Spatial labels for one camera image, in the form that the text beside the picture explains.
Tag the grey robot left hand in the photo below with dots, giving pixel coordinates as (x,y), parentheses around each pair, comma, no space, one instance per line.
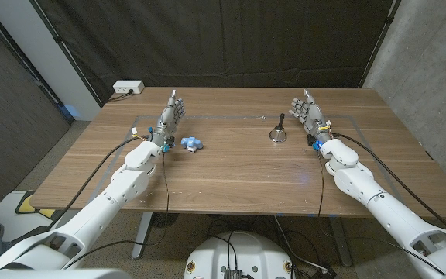
(167,120)

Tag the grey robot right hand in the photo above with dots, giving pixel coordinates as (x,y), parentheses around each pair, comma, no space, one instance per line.
(313,116)

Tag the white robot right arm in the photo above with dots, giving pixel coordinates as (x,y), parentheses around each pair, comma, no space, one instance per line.
(385,209)

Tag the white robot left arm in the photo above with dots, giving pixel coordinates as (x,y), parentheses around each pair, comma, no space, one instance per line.
(103,209)

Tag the white power strip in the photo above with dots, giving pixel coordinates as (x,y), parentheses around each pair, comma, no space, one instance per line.
(128,87)

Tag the black backdrop curtain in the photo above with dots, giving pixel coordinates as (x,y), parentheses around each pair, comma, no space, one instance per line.
(223,38)

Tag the black round fan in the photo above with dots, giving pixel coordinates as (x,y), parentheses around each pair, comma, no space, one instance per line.
(165,220)

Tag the black backdrop stand pole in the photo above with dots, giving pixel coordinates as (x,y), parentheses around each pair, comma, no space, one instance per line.
(379,40)
(66,52)

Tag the grey table leg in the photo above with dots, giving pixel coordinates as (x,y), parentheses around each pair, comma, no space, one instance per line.
(142,236)
(341,244)

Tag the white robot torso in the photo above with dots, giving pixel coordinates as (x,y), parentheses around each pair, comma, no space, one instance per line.
(242,255)

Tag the black power adapter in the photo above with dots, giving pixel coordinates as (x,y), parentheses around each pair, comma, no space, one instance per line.
(324,272)

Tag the black box on torso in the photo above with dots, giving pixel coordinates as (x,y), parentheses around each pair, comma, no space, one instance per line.
(232,274)

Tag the blue toy camera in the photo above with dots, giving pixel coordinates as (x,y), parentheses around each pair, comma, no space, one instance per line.
(191,143)

